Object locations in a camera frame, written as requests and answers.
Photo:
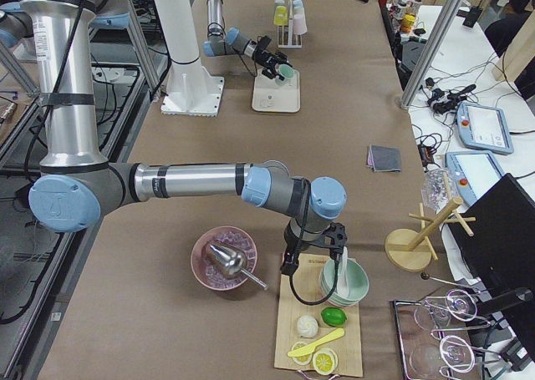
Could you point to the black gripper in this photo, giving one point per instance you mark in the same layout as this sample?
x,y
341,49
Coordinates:
x,y
262,55
314,242

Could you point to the green cup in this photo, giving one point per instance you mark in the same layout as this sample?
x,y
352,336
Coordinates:
x,y
288,78

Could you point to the cream rabbit tray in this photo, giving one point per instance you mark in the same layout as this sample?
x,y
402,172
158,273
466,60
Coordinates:
x,y
270,96

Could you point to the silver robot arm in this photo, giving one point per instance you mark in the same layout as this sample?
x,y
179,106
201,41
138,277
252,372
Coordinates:
x,y
78,185
221,41

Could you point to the white cup rack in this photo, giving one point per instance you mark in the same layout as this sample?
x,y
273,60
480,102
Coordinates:
x,y
285,36

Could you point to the pink cup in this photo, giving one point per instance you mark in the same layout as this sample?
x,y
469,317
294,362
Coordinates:
x,y
299,24

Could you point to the yellow cup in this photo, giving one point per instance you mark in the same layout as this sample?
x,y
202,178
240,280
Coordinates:
x,y
280,17

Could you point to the metal scoop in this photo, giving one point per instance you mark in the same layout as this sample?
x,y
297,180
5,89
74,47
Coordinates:
x,y
230,261

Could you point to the white ceramic spoon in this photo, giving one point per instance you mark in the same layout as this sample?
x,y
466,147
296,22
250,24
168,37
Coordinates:
x,y
342,282

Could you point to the white steamed bun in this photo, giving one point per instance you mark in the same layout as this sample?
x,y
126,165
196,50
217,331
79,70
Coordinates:
x,y
307,326

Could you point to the green lime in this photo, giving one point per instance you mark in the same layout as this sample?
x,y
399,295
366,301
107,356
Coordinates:
x,y
333,316

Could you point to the wooden cutting board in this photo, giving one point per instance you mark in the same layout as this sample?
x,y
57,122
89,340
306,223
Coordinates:
x,y
306,281

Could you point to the pink bowl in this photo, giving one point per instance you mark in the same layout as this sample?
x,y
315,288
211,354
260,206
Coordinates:
x,y
207,272

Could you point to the yellow plastic knife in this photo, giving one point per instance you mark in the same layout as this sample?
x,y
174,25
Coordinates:
x,y
310,348

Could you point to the lemon slice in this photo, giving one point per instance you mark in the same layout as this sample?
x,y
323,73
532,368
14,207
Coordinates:
x,y
303,360

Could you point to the lemon half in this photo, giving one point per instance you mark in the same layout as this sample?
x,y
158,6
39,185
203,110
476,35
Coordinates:
x,y
325,361

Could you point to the wooden mug tree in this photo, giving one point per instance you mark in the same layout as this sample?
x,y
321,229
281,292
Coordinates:
x,y
412,250

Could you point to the grey folded cloth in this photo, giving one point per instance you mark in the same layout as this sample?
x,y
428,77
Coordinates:
x,y
383,159

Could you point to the clear plastic bag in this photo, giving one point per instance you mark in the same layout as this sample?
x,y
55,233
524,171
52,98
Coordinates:
x,y
436,189

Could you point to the lower teach pendant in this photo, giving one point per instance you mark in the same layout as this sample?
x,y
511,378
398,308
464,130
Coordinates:
x,y
474,173

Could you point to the teach pendant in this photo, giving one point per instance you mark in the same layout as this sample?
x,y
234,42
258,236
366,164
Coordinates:
x,y
474,173
483,127

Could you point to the black monitor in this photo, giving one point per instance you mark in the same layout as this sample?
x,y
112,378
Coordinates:
x,y
501,250

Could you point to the upper teach pendant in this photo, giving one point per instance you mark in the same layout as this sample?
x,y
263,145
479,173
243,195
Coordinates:
x,y
483,127

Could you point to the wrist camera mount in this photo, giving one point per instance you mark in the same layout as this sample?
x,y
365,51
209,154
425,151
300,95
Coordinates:
x,y
262,44
333,239

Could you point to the white pedestal column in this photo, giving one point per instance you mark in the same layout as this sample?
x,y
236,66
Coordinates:
x,y
190,89

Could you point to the black wire glass rack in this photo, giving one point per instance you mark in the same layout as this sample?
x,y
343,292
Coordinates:
x,y
433,334

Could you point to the aluminium frame post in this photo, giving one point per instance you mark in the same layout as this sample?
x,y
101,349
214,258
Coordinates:
x,y
434,41

